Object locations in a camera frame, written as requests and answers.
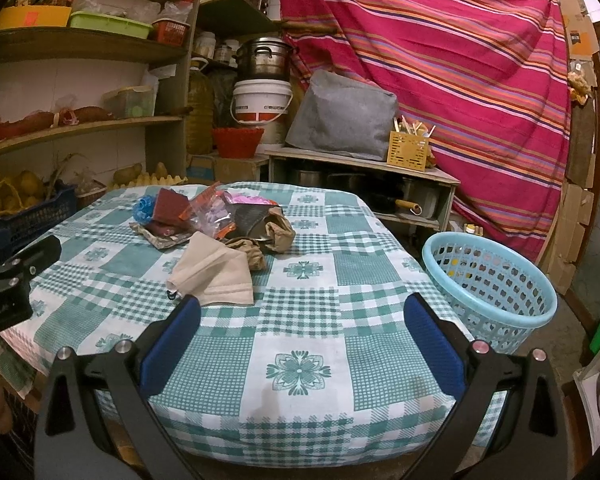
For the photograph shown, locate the green checkered tablecloth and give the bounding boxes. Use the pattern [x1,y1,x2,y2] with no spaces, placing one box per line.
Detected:
[0,182,455,468]

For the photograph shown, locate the beige cloth mask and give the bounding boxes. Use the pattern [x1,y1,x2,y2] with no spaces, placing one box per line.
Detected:
[166,232,254,307]

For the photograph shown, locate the orange plastic wrapper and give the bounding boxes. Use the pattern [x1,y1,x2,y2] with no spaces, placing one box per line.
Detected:
[178,183,236,240]

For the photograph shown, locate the dark blue plastic crate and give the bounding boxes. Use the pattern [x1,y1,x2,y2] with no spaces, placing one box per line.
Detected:
[0,181,76,261]

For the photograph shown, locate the red plastic basket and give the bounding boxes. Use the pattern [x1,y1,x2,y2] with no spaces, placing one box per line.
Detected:
[212,128,264,159]

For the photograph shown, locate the maroon scouring pad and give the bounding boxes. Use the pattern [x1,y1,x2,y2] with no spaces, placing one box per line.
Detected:
[152,188,189,226]

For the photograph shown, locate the cardboard box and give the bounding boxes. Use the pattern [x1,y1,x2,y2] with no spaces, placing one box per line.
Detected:
[186,153,270,184]

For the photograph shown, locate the clear plastic container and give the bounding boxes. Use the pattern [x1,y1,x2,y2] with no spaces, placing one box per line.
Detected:
[102,86,156,119]

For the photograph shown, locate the yellow plastic box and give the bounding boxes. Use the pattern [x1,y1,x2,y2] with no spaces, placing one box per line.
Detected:
[0,6,72,31]

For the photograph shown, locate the green plastic tray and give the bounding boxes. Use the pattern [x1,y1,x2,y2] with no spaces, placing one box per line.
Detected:
[68,11,152,39]

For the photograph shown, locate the yellow utensil basket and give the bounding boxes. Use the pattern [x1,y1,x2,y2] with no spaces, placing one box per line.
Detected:
[387,116,437,171]

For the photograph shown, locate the brown paper bag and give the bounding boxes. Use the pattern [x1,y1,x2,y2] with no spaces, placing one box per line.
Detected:
[223,206,296,271]

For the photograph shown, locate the light blue plastic basket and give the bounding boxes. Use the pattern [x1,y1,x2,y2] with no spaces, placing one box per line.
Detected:
[422,232,558,354]

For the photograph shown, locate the wooden wall shelf unit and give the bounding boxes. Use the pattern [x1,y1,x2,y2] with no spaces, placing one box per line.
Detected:
[0,0,282,196]

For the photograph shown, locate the large oil jug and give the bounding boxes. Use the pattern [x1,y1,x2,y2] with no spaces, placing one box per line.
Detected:
[185,56,214,155]

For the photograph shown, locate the blue plastic bag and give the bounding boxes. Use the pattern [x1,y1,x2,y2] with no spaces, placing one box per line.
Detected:
[132,195,156,226]

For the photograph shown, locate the low wooden cabinet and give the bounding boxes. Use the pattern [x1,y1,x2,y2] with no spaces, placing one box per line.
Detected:
[259,145,460,232]

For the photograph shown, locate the striped magenta curtain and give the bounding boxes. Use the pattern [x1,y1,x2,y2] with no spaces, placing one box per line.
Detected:
[280,0,571,259]

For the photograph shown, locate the pink plastic wrapper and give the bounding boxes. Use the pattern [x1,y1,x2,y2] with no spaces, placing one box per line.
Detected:
[226,192,278,207]

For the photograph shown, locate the yellow egg tray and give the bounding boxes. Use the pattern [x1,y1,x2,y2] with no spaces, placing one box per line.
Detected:
[107,174,188,191]

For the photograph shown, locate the grey fabric cover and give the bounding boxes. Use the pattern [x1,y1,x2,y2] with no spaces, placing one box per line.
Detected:
[286,70,398,162]

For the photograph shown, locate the white plastic bucket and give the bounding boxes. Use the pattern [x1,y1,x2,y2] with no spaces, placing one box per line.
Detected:
[230,79,294,125]

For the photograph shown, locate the printed paper packet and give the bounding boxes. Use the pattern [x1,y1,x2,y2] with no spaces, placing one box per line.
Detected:
[129,222,193,250]

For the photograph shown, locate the steel cooking pot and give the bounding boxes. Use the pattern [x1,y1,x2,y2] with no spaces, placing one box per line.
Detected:
[235,37,294,80]

